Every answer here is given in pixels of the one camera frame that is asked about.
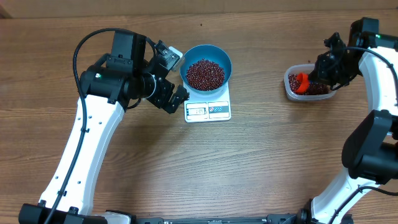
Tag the white digital kitchen scale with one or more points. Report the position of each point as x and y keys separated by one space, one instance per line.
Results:
x=200 y=108

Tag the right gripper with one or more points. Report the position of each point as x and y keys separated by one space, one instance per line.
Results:
x=323 y=74

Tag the blue metal bowl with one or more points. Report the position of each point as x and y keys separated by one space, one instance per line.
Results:
x=209 y=52

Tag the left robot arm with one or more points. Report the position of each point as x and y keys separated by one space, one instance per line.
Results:
x=135 y=69

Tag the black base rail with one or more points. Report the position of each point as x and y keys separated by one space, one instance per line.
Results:
x=214 y=220

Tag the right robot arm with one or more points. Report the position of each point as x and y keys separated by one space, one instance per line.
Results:
x=368 y=161

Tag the red beans in bowl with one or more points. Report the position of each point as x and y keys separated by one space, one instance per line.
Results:
x=205 y=75

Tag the red beans in container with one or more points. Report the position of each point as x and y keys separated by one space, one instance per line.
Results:
x=314 y=88

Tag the red scoop with blue handle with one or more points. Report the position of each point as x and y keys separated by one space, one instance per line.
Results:
x=303 y=83

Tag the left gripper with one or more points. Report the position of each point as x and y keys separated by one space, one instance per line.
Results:
x=176 y=99

